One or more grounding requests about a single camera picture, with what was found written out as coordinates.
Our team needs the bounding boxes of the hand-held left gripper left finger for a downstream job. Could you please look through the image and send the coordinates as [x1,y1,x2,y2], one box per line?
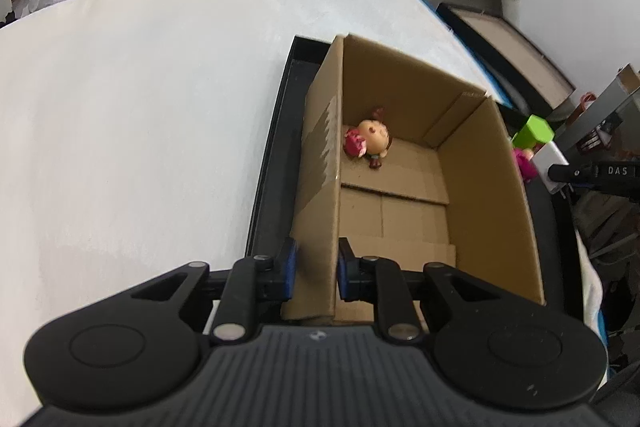
[131,237,299,340]

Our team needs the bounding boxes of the black framed brown board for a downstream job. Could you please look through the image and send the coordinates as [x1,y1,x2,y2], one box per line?
[437,2,576,112]

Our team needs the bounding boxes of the white charger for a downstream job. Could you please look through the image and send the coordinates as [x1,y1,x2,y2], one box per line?
[531,142,571,196]

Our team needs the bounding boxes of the cardboard box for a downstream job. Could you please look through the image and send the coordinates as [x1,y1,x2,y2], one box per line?
[280,33,546,325]

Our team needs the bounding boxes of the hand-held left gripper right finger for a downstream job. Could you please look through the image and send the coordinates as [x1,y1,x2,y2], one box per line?
[337,237,506,342]

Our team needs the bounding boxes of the pink plastic toy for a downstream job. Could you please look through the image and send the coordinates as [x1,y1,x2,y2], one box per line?
[512,148,538,185]

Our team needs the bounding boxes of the big-headed doll figurine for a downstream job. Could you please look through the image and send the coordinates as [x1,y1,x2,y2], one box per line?
[342,106,393,170]

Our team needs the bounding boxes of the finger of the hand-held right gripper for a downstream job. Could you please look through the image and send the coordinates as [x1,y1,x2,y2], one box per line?
[547,162,640,200]

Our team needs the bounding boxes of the green hexagonal box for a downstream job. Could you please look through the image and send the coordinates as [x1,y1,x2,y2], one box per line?
[511,114,556,152]

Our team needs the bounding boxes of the black tray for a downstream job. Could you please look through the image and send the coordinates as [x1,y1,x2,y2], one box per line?
[245,34,606,338]

